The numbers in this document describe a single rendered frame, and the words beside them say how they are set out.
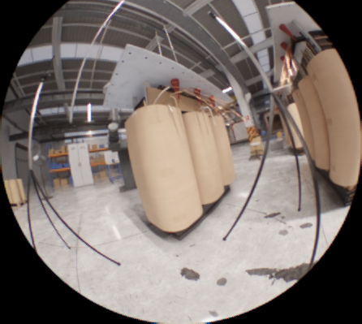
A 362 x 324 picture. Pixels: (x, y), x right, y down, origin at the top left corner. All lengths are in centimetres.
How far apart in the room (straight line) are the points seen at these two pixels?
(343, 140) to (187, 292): 131
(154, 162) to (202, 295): 85
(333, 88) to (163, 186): 136
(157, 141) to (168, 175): 21
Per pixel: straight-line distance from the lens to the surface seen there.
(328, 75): 108
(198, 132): 97
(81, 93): 791
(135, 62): 80
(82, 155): 546
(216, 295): 77
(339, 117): 106
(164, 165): 65
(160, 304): 81
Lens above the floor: 75
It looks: 4 degrees up
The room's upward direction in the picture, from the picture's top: 13 degrees counter-clockwise
